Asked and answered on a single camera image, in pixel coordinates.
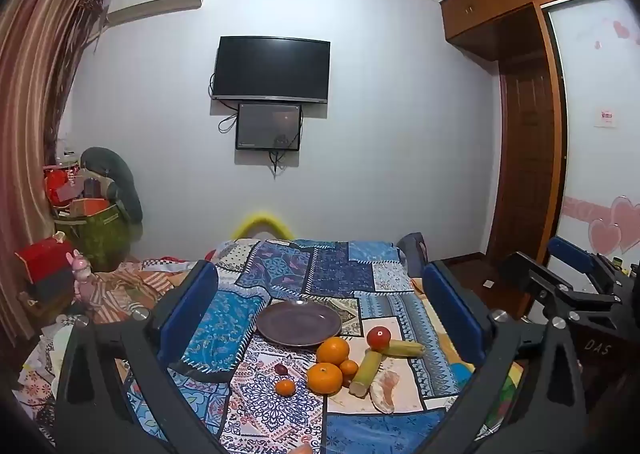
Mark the dark grey plate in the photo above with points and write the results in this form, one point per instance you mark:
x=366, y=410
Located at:
x=299, y=324

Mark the orange striped cloth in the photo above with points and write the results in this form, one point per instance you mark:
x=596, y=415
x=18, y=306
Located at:
x=135, y=284

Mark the red gift boxes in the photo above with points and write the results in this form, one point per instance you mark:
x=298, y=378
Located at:
x=60, y=184

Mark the wooden wardrobe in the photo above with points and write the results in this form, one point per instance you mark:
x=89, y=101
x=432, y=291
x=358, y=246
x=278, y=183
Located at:
x=595, y=83

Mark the orange colourful plush blanket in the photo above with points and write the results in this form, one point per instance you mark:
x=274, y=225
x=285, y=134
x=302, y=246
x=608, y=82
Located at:
x=505, y=384

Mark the striped brown curtain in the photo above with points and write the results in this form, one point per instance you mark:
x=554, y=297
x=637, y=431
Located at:
x=30, y=83

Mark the pink bunny toy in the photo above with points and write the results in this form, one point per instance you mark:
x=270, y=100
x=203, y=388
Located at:
x=82, y=279

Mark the red house-shaped box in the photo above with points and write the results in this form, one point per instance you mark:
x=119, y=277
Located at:
x=42, y=259

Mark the red tomato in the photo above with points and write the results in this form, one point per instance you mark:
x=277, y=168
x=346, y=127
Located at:
x=378, y=337

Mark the black wall television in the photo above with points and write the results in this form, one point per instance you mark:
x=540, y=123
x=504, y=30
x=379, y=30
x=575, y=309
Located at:
x=272, y=66

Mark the orange flat box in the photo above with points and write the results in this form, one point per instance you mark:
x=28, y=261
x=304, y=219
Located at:
x=87, y=208

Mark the peeled pomelo segment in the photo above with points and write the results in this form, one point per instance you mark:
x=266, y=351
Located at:
x=384, y=389

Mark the dark red plum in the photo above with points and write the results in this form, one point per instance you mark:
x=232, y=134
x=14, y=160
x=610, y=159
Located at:
x=281, y=369

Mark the white door sticker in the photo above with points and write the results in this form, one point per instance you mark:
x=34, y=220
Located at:
x=606, y=117

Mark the white floral cloth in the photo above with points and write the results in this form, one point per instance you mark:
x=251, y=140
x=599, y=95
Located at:
x=40, y=384

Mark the small black wall monitor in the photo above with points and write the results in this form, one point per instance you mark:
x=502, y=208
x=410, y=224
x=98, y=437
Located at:
x=269, y=126

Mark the blue patchwork blanket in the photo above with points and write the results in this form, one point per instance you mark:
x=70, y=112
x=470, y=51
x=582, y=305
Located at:
x=320, y=274

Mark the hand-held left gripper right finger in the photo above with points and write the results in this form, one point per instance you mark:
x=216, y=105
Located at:
x=450, y=319

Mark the wooden room door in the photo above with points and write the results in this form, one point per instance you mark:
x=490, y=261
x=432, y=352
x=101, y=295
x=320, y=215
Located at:
x=530, y=158

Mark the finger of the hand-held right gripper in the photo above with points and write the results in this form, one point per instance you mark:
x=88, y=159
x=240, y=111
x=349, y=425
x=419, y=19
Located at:
x=525, y=271
x=567, y=246

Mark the small orange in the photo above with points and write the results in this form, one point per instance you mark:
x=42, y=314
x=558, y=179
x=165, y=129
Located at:
x=285, y=387
x=349, y=367

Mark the large orange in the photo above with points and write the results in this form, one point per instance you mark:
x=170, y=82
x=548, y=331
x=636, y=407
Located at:
x=332, y=351
x=324, y=378

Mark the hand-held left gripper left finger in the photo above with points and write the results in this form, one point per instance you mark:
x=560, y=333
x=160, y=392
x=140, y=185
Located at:
x=190, y=314

